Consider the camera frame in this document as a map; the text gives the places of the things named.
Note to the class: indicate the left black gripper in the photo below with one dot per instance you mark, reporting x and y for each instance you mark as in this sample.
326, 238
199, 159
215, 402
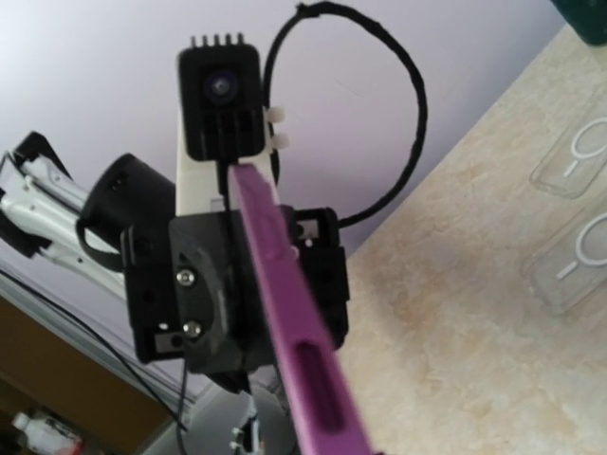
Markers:
191, 290

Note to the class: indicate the purple-edged black-screen phone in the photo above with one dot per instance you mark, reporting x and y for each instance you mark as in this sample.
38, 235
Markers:
324, 414

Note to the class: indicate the clear magsafe phone case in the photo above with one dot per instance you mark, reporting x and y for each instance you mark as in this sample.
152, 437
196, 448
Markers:
571, 264

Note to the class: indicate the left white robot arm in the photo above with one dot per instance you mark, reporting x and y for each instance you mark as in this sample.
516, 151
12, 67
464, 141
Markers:
44, 212

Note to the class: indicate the clear case far left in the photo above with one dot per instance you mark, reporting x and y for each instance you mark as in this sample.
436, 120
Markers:
578, 155

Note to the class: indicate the dark green mug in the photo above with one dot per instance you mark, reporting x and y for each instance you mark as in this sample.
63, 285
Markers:
586, 17

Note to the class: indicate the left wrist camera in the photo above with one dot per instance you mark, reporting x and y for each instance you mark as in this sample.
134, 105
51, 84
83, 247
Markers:
223, 121

